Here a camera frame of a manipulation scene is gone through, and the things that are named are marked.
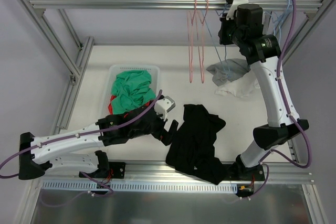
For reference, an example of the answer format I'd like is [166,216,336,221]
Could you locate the pink hanger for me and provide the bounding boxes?
[186,0,197,83]
[197,0,209,84]

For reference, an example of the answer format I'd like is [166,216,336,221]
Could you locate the black tank top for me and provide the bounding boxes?
[165,104,227,185]

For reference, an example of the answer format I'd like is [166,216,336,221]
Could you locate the green tank top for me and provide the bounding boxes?
[111,70,156,114]

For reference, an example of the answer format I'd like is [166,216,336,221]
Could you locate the blue hanger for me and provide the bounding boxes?
[205,4,232,78]
[272,0,292,24]
[264,0,292,35]

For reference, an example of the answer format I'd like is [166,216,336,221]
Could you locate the red tank top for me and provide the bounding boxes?
[108,95,116,115]

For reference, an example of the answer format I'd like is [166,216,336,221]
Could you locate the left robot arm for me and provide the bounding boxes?
[18,101,178,180]

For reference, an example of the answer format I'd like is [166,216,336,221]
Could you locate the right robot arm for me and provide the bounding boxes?
[218,4,309,180]

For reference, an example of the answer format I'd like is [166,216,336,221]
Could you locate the grey tank top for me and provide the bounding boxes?
[206,58,250,87]

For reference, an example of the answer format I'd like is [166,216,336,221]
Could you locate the white tank top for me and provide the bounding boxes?
[215,71,260,98]

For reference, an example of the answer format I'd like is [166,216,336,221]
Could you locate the white plastic basket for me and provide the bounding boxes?
[99,64,160,117]

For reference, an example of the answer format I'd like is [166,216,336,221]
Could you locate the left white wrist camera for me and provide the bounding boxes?
[154,96,176,121]

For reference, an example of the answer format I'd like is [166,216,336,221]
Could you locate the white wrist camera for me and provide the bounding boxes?
[154,96,176,121]
[226,0,249,20]

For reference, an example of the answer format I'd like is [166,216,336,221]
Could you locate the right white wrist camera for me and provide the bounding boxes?
[226,0,249,20]

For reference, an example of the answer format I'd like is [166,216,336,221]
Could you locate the aluminium frame structure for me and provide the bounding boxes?
[0,0,336,120]

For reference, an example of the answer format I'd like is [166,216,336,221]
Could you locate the white slotted cable duct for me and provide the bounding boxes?
[41,180,238,194]

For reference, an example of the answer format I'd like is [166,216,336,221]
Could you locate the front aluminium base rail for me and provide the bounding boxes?
[30,159,316,185]

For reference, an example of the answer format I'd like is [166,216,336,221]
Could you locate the aluminium hanging rail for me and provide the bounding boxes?
[29,0,322,13]

